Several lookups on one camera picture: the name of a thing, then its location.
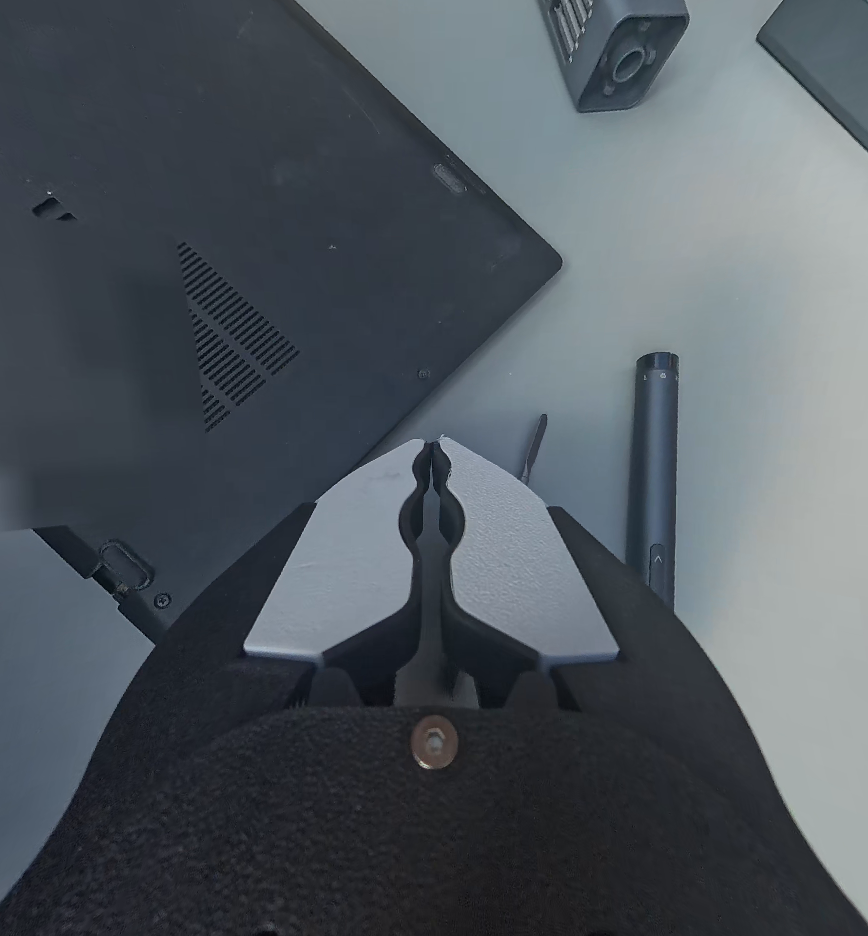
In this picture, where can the thin black pry tool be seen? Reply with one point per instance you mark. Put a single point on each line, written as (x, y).
(534, 450)

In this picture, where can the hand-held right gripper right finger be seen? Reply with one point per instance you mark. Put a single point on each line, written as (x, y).
(521, 578)

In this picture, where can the black electric screwdriver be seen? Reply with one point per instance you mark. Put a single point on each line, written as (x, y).
(651, 475)

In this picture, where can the dark grey screwdriver bit tray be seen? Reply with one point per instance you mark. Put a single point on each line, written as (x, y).
(624, 66)

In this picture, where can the black laptop bottom cover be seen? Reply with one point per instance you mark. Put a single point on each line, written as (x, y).
(258, 183)

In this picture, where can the dark grey metal case sleeve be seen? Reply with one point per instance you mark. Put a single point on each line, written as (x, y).
(843, 80)

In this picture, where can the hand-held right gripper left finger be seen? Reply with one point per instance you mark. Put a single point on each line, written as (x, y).
(346, 570)

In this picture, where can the grey desk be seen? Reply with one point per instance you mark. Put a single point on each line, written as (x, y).
(770, 365)

